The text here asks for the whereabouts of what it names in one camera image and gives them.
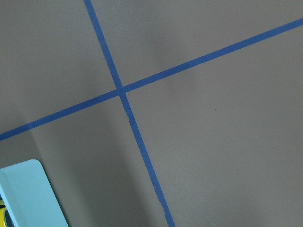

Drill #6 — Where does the yellow beetle toy car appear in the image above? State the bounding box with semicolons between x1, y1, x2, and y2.
0;198;15;227

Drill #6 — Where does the light blue plastic bin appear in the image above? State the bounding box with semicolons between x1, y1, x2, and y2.
0;159;68;227

